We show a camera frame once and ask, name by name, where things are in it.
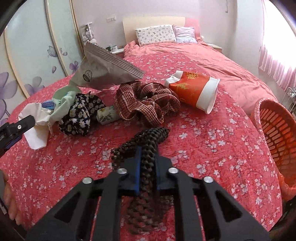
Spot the black daisy floral scrunchie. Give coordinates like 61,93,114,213
59,92,106,136

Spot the floral wardrobe door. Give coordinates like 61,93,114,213
1,0,83,123

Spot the salmon pink duvet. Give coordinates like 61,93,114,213
124,41,277,115

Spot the blue tissue pack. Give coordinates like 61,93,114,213
42,100,56,110

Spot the red floral bedspread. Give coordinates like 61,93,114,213
0,52,284,241

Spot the pink curtain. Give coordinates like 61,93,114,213
258,1,295,90

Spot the floral white pillow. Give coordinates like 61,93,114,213
135,25,177,46

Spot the striped pink pillow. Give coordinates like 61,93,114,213
173,25,197,43

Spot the pink bedside table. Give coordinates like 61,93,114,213
111,48,125,58

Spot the left hand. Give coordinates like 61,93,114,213
3,172,23,225

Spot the black honeycomb mesh mat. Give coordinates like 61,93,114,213
111,127,173,235

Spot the brown plaid scrunchie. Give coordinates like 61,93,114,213
114,80,181,127

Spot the small floral tube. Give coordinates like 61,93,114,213
96,105,120,125

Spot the grey paper bag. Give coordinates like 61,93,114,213
69,42,144,90

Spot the orange plastic basket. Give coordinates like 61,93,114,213
251,98,296,201

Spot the beige headboard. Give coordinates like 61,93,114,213
122,16,185,44

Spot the white paper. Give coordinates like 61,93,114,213
18,103,53,150

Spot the cluttered white shelf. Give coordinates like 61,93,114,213
281,87,295,112

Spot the tall plush toy tube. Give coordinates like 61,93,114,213
81,22,97,45

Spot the light green cloth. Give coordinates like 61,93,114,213
48,85,81,133

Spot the red paper cup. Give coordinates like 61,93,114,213
165,70,220,114

